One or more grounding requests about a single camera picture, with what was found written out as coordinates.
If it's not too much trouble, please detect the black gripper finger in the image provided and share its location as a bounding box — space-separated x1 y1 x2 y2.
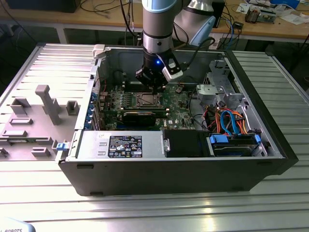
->
155 77 170 95
134 68 159 95

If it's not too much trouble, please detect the metal socket cover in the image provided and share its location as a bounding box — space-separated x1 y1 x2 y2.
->
136 92 162 108

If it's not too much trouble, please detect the CPU socket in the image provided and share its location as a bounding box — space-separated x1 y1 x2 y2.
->
135 91 164 109

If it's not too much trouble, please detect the green motherboard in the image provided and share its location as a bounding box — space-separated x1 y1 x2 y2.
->
96 82 197 130

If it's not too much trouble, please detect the black graphics card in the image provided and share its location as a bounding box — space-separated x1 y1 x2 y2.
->
122 111 157 128

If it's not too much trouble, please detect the light grey case latch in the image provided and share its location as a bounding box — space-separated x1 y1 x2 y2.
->
92 44 106 59

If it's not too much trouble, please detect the silver metal drive cage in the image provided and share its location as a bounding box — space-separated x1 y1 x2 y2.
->
204 59 246 107

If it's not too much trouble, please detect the wooden workbench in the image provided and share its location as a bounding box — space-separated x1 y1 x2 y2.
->
0 0 309 44

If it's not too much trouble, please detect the silver power supply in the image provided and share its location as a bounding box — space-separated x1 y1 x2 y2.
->
76 130 167 160

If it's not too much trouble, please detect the tall black box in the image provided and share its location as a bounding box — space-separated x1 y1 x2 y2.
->
213 0 225 29

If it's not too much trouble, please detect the black PC case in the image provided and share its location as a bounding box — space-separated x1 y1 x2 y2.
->
55 43 299 197

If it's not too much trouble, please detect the grey parts rack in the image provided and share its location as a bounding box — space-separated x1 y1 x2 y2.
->
0 84 82 161

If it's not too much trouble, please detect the hard disk blue carrier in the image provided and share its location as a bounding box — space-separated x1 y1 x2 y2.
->
207 134 263 158

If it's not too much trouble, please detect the printed paper sheet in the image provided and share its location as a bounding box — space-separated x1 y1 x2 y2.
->
236 2 251 13

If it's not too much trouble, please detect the metal heat sink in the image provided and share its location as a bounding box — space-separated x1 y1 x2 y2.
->
245 6 261 24

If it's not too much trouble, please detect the large black box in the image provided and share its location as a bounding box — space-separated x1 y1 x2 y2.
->
6 0 80 13

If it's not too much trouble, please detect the grey metal device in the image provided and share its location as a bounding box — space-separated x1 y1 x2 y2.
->
259 8 278 24

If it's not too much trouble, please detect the white paper sheet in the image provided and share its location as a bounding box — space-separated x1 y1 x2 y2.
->
281 13 309 25

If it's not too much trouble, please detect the blue box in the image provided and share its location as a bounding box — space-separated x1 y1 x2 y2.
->
269 0 300 8

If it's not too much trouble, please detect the pale blue teach pendant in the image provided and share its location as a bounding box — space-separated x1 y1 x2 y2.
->
0 217 37 232

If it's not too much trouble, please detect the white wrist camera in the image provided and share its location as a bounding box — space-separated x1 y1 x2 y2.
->
161 59 183 81

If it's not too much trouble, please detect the thick black cable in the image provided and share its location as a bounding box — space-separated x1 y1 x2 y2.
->
187 88 210 132

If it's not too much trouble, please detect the red wire bundle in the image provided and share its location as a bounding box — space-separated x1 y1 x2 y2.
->
204 106 216 130

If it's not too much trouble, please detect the silver metal bracket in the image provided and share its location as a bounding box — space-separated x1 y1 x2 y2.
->
162 137 171 153

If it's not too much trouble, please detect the orange wire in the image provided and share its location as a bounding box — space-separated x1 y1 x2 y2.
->
234 111 249 135
213 109 222 134

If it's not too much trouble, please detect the blue wire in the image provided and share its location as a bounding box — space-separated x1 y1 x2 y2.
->
220 110 241 136

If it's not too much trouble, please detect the blue cable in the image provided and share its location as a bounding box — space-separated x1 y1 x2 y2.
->
229 13 239 48

